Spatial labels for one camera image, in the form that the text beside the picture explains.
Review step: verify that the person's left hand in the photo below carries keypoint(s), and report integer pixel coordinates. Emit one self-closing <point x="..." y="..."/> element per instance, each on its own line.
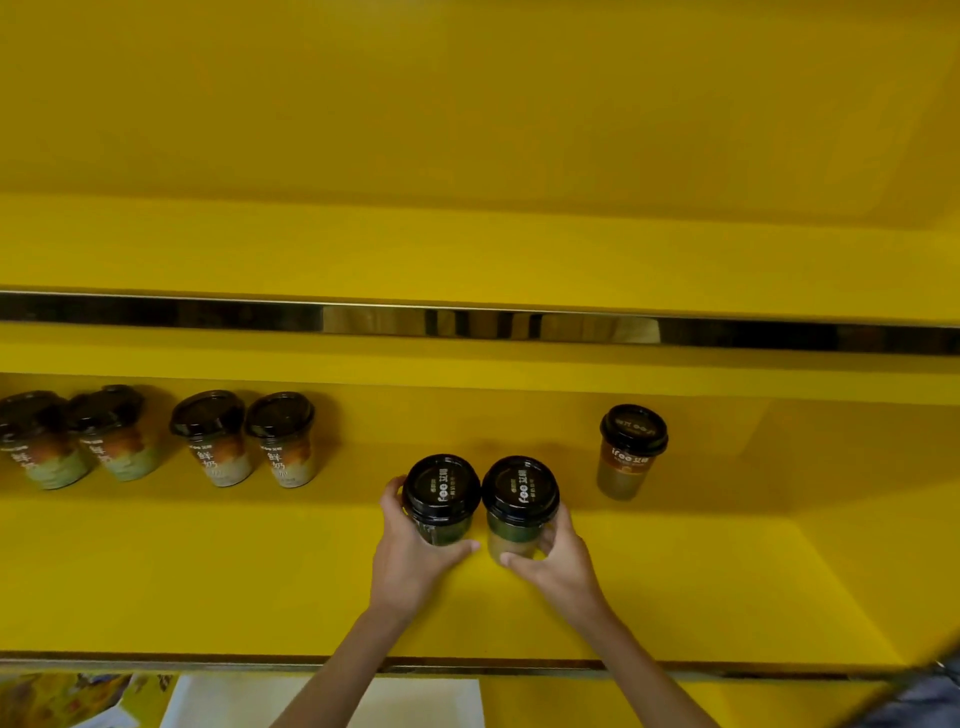
<point x="401" y="562"/>

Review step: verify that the person's right hand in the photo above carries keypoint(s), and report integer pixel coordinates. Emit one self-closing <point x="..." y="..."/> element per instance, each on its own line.
<point x="570" y="574"/>

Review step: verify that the person's left thumb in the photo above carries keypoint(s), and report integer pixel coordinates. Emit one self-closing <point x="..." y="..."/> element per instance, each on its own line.
<point x="452" y="551"/>

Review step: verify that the person's right thumb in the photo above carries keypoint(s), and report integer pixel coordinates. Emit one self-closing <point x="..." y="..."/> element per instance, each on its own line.
<point x="520" y="562"/>

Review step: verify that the dark green black-lid drink cup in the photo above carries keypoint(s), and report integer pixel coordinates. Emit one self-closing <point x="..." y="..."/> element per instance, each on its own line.
<point x="441" y="487"/>

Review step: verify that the pale green black-lid drink cup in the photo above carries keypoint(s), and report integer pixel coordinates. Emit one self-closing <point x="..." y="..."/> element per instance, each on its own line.
<point x="519" y="491"/>

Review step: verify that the person's left forearm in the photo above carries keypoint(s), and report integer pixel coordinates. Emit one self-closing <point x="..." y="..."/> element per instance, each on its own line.
<point x="337" y="667"/>

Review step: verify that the person's right forearm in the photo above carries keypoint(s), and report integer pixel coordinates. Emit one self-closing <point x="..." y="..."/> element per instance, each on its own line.
<point x="637" y="675"/>

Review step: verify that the brown black-lid drink cup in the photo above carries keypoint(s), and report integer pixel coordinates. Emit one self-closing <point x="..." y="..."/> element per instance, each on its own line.
<point x="631" y="450"/>

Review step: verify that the green orange print drink cup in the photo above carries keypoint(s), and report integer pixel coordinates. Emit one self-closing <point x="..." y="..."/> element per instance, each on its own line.
<point x="120" y="435"/>
<point x="285" y="442"/>
<point x="41" y="442"/>
<point x="214" y="439"/>

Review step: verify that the white paper sheet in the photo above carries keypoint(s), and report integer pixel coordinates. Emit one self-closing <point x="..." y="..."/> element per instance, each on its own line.
<point x="247" y="705"/>

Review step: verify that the thin metal shelf edge strip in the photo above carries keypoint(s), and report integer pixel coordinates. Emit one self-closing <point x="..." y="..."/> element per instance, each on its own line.
<point x="187" y="664"/>

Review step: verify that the wide mirrored metal shelf strip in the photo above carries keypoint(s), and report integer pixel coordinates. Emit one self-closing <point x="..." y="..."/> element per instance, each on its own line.
<point x="225" y="315"/>

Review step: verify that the yellow shelf unit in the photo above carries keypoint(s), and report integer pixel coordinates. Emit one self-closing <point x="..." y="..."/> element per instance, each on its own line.
<point x="480" y="150"/>

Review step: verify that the colourful printed packaging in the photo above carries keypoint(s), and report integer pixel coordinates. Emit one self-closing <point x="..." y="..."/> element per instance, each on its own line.
<point x="60" y="701"/>

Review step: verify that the grey cloth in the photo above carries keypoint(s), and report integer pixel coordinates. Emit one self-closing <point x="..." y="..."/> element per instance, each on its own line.
<point x="922" y="701"/>

